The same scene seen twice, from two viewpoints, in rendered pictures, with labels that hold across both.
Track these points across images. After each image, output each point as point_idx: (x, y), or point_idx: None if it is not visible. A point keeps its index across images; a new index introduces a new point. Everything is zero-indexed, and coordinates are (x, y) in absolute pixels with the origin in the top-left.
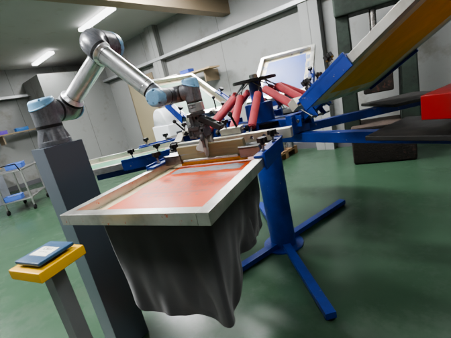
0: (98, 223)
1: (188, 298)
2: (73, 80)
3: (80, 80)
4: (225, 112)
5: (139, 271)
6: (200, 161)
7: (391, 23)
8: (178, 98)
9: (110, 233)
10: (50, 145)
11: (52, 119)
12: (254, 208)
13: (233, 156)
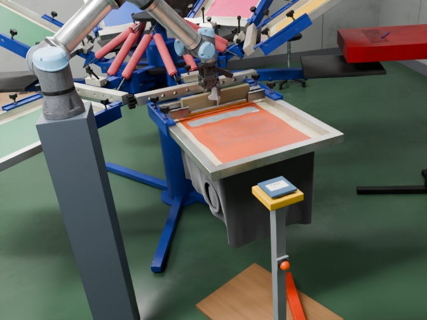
0: (255, 167)
1: None
2: (74, 25)
3: (88, 26)
4: (142, 53)
5: (245, 209)
6: (204, 111)
7: (342, 0)
8: None
9: (227, 182)
10: (79, 112)
11: (72, 79)
12: None
13: (242, 101)
